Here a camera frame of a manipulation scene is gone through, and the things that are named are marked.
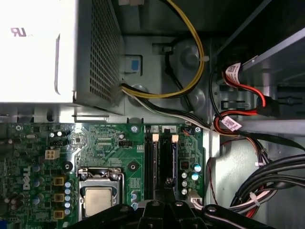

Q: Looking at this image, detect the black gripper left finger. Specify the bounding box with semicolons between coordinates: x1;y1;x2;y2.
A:
73;187;165;229

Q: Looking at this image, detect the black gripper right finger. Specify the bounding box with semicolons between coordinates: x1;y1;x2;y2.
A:
164;177;271;229

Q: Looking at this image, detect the silver CPU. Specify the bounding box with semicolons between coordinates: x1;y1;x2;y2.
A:
84;187;113;217

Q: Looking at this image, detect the black CPU socket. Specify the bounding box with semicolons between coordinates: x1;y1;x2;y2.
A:
76;167;126;219

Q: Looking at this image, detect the green Dell motherboard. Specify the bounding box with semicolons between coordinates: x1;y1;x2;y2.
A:
0;123;206;229

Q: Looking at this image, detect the black RAM slot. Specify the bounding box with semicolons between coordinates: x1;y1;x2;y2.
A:
160;132;173;182
144;132;154;201

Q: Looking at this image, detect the red labelled drive cable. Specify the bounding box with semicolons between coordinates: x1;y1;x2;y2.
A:
209;63;281;138

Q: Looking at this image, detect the metal socket cover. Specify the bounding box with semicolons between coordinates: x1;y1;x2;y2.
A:
77;169;122;218

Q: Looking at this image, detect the black white power cable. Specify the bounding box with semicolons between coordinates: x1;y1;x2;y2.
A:
121;89;305;153

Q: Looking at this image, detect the yellow black power cable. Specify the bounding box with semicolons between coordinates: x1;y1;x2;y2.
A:
120;0;206;100

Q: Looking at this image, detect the grey power supply unit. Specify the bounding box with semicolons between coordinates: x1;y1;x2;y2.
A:
0;0;126;115

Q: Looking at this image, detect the thick black cable bundle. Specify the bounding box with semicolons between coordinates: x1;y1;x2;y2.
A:
228;153;305;219

